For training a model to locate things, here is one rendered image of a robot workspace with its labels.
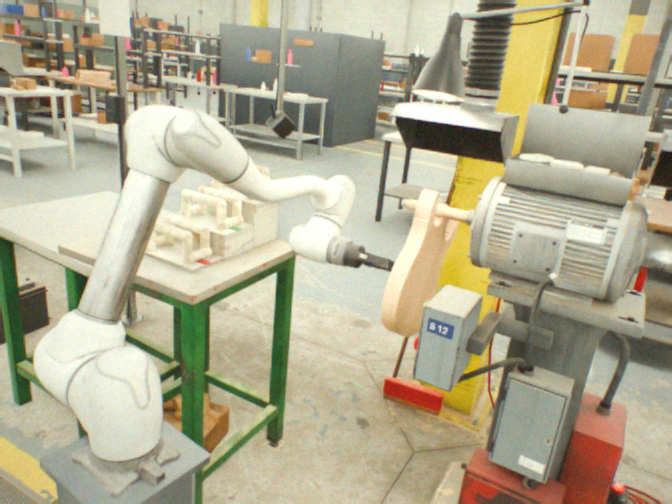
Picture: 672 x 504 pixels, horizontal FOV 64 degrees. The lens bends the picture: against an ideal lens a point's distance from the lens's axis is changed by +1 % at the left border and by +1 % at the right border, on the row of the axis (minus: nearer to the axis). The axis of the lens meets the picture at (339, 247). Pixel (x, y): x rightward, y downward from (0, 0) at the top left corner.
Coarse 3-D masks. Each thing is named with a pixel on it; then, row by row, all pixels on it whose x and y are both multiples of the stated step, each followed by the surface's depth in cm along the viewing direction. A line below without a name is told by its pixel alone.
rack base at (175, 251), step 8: (160, 248) 188; (168, 248) 189; (176, 248) 189; (152, 256) 183; (160, 256) 181; (168, 256) 182; (176, 256) 183; (216, 256) 186; (176, 264) 177; (184, 264) 177; (192, 264) 177; (200, 264) 178; (208, 264) 180; (192, 272) 174
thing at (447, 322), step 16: (448, 288) 134; (432, 304) 124; (448, 304) 125; (464, 304) 126; (480, 304) 132; (432, 320) 123; (448, 320) 121; (464, 320) 120; (432, 336) 125; (448, 336) 122; (464, 336) 124; (432, 352) 126; (448, 352) 124; (464, 352) 129; (416, 368) 129; (432, 368) 127; (448, 368) 125; (464, 368) 134; (480, 368) 137; (496, 368) 136; (432, 384) 128; (448, 384) 126
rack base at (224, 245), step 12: (180, 216) 198; (192, 216) 199; (204, 216) 201; (180, 228) 193; (228, 228) 190; (252, 228) 196; (180, 240) 195; (216, 240) 186; (228, 240) 186; (240, 240) 192; (252, 240) 198; (216, 252) 187; (228, 252) 188; (240, 252) 193
